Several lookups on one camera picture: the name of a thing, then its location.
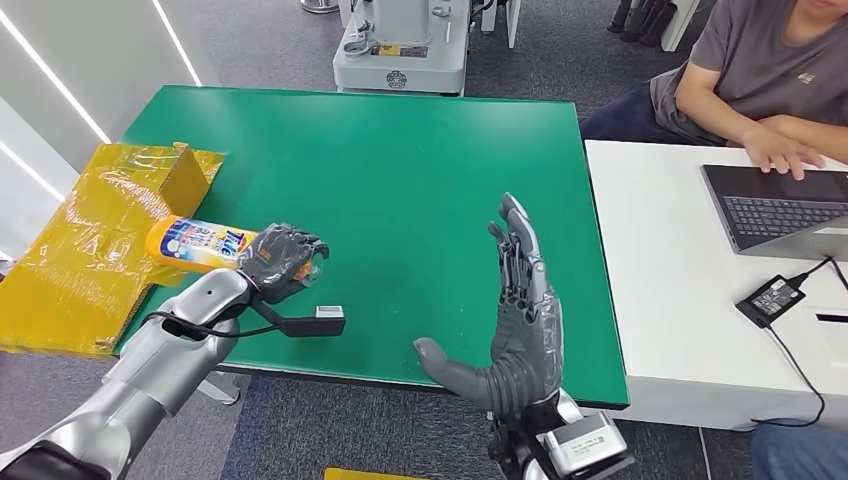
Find black adapter power cord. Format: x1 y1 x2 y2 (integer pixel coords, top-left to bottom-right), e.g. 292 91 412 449
750 325 827 429

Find white table leg bracket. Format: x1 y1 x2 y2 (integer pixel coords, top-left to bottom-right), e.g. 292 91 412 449
196 370 242 405

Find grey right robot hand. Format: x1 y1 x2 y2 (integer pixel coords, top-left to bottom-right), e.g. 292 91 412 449
413 192 566 415

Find yellow taped cardboard box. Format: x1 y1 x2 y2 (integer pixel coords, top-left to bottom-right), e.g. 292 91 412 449
0 142 227 359

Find person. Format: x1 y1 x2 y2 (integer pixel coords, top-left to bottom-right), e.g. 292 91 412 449
579 0 848 181

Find black chair base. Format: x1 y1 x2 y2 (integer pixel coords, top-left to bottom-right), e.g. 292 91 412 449
607 0 680 49

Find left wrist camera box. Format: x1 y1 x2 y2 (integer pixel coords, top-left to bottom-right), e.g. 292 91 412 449
250 298 347 339

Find dark grey laptop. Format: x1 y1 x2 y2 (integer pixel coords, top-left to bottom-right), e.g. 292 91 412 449
700 163 848 263

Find yellow taped box edge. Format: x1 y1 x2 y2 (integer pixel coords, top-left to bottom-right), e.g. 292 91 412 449
323 466 429 480

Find black power adapter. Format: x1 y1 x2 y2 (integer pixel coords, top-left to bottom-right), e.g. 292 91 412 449
733 274 808 330

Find white furniture legs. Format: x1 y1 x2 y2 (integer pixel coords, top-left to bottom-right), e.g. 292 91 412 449
480 0 523 49

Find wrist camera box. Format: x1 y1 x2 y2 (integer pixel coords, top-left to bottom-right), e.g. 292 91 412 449
250 298 347 339
543 410 635 480

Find person's leg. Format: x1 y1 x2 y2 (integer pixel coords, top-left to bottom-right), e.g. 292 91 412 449
750 423 848 480

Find black laptop charging cable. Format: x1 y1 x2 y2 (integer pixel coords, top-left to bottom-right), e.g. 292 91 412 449
792 256 848 289

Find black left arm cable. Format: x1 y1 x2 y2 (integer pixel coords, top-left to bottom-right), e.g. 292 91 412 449
140 309 280 340

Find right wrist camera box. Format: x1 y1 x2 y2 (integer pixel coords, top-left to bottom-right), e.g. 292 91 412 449
543 410 635 480

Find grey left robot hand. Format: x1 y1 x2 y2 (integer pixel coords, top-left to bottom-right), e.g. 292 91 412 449
236 223 331 306

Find white cabinet corner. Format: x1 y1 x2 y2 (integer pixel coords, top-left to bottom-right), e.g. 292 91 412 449
660 0 704 54

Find grey machine base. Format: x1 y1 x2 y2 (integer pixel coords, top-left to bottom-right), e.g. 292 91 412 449
331 0 473 97

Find orange plastic bottle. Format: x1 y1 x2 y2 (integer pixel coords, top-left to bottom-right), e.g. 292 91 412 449
144 215 329 287

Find person's right hand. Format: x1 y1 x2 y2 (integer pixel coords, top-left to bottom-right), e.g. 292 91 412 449
740 125 828 181

